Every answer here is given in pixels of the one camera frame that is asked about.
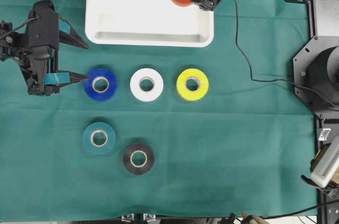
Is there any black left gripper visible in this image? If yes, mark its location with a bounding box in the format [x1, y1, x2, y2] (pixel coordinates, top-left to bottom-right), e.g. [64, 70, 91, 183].
[19, 0, 89, 95]

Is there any yellow tape roll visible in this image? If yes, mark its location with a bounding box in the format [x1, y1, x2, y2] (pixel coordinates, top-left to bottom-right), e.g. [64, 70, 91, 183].
[176, 68, 209, 101]

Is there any teal tape roll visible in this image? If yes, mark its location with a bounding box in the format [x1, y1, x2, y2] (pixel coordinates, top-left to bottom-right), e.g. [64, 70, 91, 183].
[81, 122, 117, 155]

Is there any white tape roll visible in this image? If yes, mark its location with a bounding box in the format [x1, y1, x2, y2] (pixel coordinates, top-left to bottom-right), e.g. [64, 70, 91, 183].
[130, 68, 164, 102]

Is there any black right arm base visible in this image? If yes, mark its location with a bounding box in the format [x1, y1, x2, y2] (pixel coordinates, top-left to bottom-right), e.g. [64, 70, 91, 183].
[293, 36, 338, 119]

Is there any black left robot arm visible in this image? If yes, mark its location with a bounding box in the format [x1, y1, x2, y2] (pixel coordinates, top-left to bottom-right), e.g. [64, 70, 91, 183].
[1, 0, 89, 96]

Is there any blue tape roll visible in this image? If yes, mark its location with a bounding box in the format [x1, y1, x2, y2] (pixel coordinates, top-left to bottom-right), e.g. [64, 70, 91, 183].
[83, 68, 118, 102]

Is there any black tape roll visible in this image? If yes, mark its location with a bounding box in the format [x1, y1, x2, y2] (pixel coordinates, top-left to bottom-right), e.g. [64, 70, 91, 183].
[123, 142, 155, 175]

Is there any white plastic tray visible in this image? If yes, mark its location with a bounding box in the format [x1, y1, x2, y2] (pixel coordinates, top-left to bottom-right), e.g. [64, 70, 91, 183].
[85, 0, 214, 48]

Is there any green table cloth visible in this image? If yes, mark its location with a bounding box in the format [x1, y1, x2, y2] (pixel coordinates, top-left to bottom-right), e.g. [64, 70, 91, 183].
[1, 0, 317, 221]

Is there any white perforated box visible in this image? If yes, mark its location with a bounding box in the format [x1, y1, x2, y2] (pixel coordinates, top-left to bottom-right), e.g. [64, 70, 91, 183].
[310, 136, 338, 188]

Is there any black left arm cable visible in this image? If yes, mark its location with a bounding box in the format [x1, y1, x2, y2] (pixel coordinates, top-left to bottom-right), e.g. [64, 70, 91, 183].
[0, 16, 38, 42]

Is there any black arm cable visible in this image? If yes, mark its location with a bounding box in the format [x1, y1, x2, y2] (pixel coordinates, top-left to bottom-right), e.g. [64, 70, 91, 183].
[0, 16, 38, 42]
[216, 0, 339, 108]

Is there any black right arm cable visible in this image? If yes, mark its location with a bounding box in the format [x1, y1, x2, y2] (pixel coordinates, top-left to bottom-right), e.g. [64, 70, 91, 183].
[216, 0, 339, 108]

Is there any black floor cable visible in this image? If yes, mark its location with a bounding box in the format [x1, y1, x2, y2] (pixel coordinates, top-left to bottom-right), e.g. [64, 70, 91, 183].
[254, 199, 339, 220]

